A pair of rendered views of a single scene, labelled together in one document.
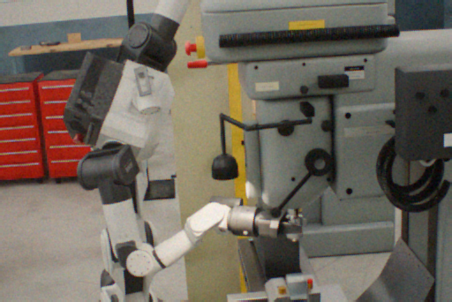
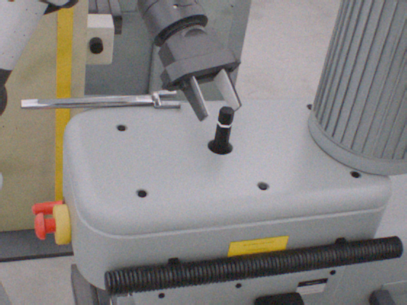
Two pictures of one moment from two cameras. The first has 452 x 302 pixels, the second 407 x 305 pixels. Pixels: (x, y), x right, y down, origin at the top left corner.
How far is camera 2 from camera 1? 1.22 m
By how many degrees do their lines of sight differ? 28
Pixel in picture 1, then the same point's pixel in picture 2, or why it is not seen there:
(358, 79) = (314, 293)
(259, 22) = (181, 245)
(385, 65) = (357, 270)
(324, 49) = not seen: hidden behind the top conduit
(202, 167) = (17, 75)
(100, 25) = not seen: outside the picture
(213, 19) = (97, 239)
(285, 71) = (207, 295)
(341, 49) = not seen: hidden behind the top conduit
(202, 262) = (11, 177)
